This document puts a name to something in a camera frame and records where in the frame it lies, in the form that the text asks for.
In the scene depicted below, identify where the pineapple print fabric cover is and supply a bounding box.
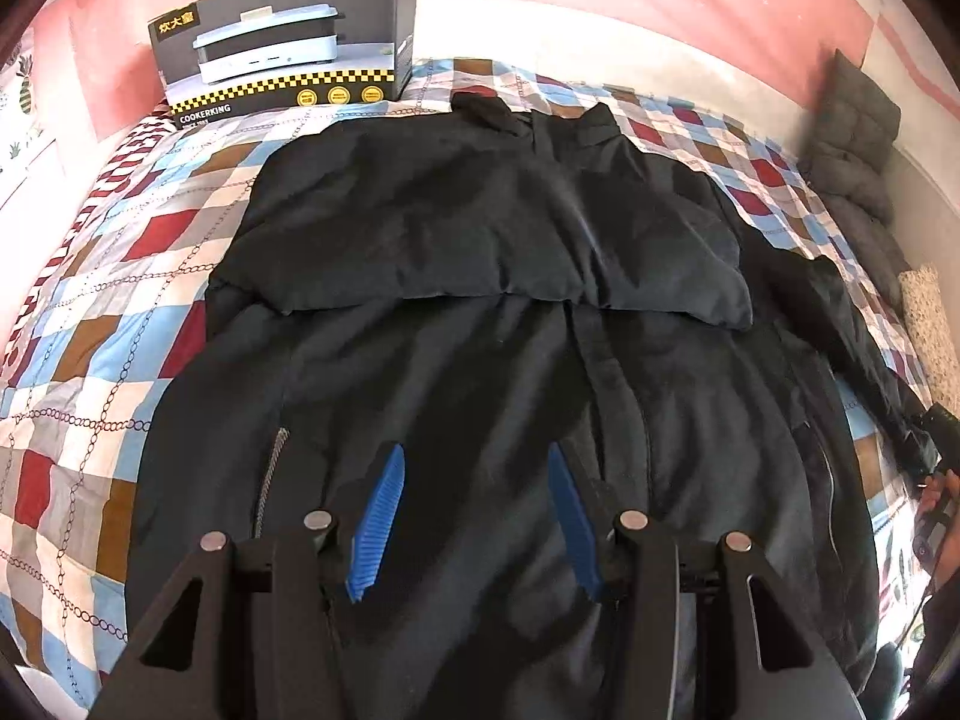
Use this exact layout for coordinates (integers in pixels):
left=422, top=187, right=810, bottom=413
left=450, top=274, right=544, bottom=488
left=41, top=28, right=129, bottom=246
left=0, top=28, right=53, bottom=203

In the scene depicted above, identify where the grey quilted cushion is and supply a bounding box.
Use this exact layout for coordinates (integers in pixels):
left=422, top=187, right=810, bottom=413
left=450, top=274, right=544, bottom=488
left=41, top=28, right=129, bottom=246
left=799, top=52, right=910, bottom=314

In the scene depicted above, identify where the beige patterned pillow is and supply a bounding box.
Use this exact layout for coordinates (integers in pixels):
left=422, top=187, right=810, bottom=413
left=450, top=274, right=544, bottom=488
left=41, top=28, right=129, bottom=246
left=898, top=265, right=960, bottom=415

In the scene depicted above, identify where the red white striped cloth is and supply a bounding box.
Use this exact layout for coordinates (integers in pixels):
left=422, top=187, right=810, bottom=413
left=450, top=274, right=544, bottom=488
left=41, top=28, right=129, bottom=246
left=2, top=115, right=212, bottom=400

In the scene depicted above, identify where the electric cooker cardboard box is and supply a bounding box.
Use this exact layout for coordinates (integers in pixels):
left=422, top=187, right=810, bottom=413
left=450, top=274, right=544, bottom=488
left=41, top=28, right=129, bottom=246
left=148, top=0, right=416, bottom=128

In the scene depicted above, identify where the person's right hand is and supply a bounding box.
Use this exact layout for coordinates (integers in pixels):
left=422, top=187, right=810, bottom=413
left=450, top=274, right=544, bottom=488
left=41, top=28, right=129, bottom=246
left=913, top=472, right=960, bottom=592

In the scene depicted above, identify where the checkered bed sheet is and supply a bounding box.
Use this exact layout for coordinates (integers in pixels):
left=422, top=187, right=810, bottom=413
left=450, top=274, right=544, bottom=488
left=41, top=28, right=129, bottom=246
left=2, top=59, right=926, bottom=717

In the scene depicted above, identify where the black jacket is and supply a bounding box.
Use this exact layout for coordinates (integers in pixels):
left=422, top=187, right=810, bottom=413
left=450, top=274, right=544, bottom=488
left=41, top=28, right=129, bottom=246
left=125, top=94, right=929, bottom=718

